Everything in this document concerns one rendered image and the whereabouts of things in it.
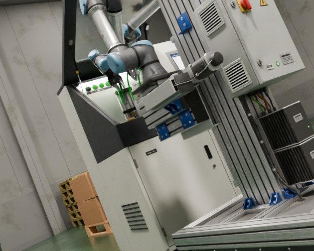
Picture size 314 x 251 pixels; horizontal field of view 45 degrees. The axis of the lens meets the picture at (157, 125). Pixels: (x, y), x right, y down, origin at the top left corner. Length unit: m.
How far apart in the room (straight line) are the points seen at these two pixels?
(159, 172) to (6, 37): 8.19
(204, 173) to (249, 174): 0.76
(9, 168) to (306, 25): 8.94
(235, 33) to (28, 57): 8.68
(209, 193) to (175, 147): 0.40
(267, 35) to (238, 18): 0.18
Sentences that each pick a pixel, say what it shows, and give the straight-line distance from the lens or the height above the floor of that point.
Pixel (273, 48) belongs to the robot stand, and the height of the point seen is 0.90.
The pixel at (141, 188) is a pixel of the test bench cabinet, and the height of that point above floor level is 0.51.
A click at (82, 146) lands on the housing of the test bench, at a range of 3.13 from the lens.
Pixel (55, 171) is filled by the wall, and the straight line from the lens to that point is 9.34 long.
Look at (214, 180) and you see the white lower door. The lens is 2.71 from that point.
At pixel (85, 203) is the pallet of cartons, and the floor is 0.47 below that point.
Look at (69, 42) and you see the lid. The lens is 2.80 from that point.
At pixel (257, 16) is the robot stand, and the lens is 1.87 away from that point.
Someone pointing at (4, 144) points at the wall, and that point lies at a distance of 9.23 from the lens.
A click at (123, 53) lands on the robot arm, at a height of 1.23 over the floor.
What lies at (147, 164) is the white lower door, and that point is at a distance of 2.47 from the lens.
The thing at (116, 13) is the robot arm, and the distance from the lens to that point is 2.33.
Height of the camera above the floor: 0.63
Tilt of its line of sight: 5 degrees up
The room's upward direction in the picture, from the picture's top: 23 degrees counter-clockwise
